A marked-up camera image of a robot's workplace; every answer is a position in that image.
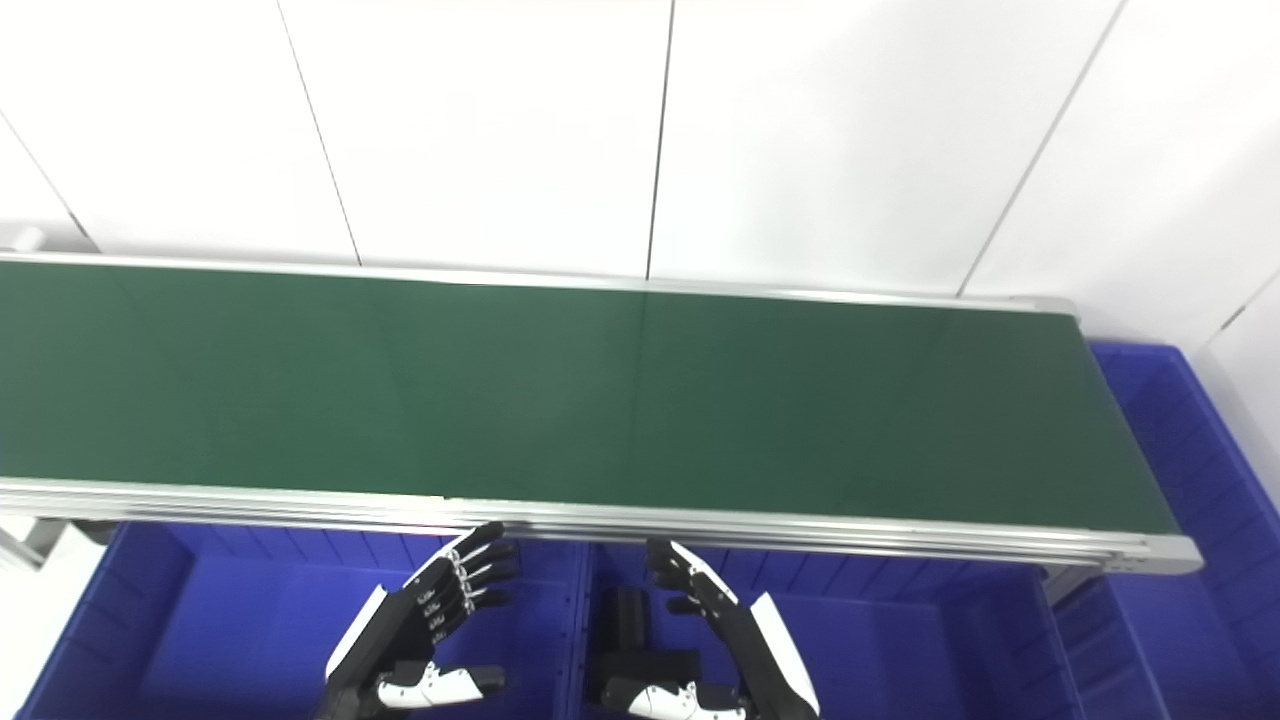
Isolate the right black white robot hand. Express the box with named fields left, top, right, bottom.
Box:
left=600, top=538, right=821, bottom=720

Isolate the aluminium conveyor leg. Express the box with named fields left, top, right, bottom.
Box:
left=0, top=515, right=73, bottom=571
left=1040, top=565, right=1103, bottom=607

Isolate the green conveyor belt aluminium frame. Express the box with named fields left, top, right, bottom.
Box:
left=0, top=250, right=1204, bottom=579

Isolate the blue plastic bin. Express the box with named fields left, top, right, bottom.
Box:
left=15, top=520, right=591, bottom=720
left=578, top=545, right=1087, bottom=720
left=1045, top=342, right=1280, bottom=720

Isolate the black cylinder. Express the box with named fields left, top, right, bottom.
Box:
left=598, top=585, right=703, bottom=720

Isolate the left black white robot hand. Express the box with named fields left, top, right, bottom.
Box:
left=315, top=520, right=521, bottom=720

